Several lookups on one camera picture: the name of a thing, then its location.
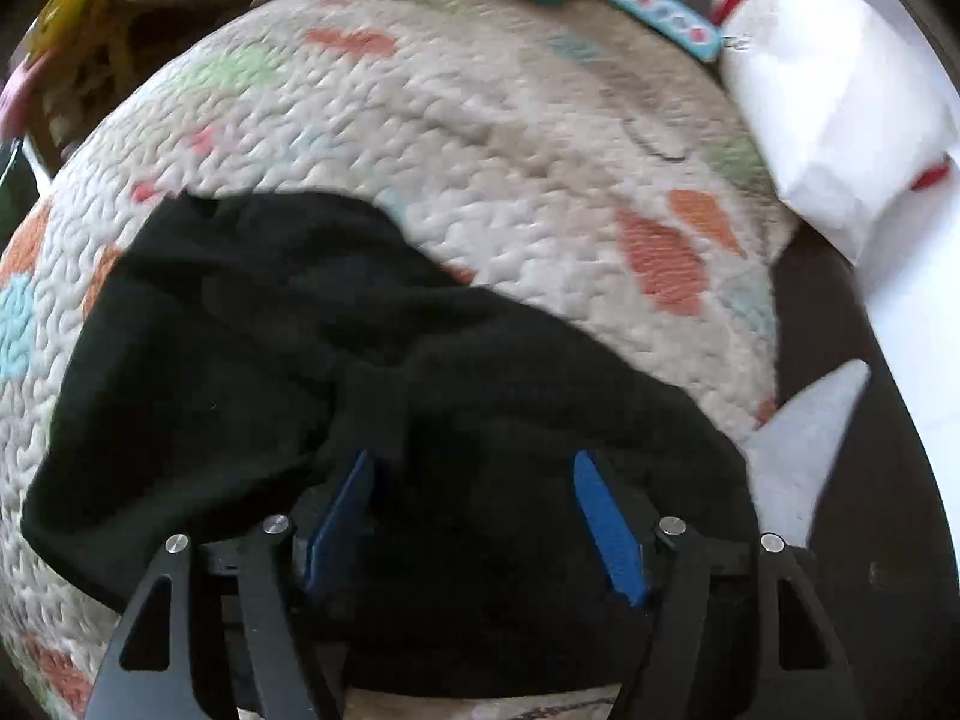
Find black pants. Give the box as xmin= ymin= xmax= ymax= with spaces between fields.
xmin=21 ymin=193 xmax=758 ymax=699

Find white cloth piece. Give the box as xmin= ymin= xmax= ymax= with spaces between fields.
xmin=740 ymin=359 xmax=871 ymax=548

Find quilted patchwork bedspread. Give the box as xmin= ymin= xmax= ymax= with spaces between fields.
xmin=2 ymin=0 xmax=797 ymax=718

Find wooden chair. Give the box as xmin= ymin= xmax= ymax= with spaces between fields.
xmin=26 ymin=15 xmax=137 ymax=174

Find light blue dotted box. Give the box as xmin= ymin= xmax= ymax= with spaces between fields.
xmin=607 ymin=0 xmax=722 ymax=64

